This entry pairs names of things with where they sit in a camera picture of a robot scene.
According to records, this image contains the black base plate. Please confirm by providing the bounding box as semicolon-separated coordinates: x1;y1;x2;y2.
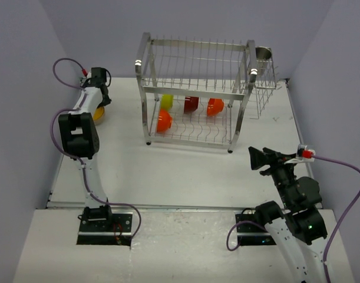
76;212;133;246
235;208;276;246

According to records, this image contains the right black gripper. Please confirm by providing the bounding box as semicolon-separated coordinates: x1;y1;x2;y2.
248;146;297;208

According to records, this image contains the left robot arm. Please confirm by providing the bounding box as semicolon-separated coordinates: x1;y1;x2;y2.
58;67;114;232

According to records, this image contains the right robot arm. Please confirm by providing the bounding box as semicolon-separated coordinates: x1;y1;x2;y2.
248;145;333;282

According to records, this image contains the wire cutlery basket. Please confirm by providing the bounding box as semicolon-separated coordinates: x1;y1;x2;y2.
252;55;278;119

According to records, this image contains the dark red bowl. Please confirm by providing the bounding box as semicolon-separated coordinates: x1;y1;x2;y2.
184;96;199;114

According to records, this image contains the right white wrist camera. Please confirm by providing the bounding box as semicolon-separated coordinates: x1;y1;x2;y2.
285;144;316;164

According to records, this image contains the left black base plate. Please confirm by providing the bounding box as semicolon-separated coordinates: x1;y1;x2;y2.
76;212;133;246

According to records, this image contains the lime green bowl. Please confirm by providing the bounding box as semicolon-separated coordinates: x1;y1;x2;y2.
160;94;174;111

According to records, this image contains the orange bowl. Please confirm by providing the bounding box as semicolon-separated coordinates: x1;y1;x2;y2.
156;109;173;133
207;98;224;116

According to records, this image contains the steel utensil cup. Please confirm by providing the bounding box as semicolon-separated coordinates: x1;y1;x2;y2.
255;47;272;76

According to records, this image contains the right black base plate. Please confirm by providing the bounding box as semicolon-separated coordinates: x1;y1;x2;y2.
235;208;276;246

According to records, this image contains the steel two-tier dish rack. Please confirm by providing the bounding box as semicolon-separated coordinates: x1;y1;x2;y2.
135;32;257;153

